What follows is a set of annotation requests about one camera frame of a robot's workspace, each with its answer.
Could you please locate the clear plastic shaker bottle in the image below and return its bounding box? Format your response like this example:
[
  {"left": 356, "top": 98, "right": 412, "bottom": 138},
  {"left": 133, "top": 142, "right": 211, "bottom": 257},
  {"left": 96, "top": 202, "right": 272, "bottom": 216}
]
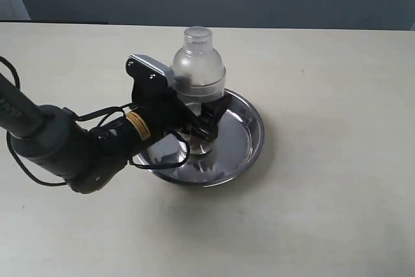
[{"left": 169, "top": 25, "right": 226, "bottom": 156}]

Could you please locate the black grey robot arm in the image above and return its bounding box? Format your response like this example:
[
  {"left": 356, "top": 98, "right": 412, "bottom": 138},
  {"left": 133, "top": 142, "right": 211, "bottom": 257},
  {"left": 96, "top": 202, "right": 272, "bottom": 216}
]
[{"left": 1, "top": 74, "right": 231, "bottom": 194}]

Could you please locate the round stainless steel tray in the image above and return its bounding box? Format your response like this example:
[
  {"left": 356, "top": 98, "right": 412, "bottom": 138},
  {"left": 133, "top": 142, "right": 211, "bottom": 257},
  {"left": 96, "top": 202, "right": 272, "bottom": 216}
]
[{"left": 150, "top": 89, "right": 265, "bottom": 187}]

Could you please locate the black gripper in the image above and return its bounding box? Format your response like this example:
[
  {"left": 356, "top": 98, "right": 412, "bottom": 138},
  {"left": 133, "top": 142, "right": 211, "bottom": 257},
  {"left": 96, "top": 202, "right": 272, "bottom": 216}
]
[{"left": 124, "top": 78, "right": 231, "bottom": 143}]

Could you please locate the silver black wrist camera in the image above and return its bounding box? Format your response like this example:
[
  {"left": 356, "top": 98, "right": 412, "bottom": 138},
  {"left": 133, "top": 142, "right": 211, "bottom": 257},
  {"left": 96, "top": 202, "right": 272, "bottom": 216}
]
[{"left": 126, "top": 54, "right": 174, "bottom": 90}]

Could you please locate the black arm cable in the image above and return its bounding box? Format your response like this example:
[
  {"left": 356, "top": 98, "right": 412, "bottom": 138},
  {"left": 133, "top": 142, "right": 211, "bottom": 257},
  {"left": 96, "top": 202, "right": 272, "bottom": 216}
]
[{"left": 0, "top": 56, "right": 195, "bottom": 188}]

